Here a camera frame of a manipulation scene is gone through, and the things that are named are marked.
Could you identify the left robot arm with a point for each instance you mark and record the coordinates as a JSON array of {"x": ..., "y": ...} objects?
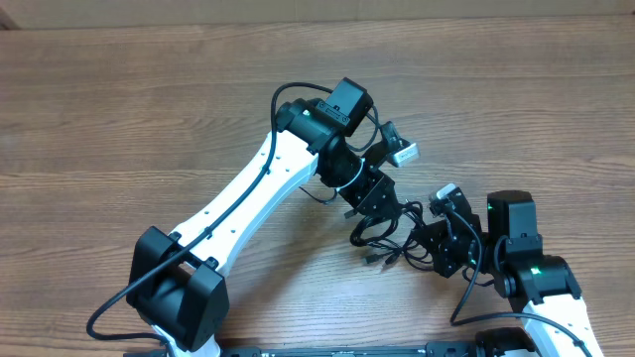
[{"x": 180, "y": 276}]

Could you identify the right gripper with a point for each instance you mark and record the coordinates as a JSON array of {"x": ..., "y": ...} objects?
[{"x": 444, "y": 246}]

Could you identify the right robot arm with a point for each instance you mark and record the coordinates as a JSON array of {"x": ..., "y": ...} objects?
[{"x": 542, "y": 291}]

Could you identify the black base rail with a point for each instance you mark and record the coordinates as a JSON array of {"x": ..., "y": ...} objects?
[{"x": 342, "y": 351}]

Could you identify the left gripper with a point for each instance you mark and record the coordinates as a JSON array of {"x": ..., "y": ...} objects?
[{"x": 367, "y": 199}]

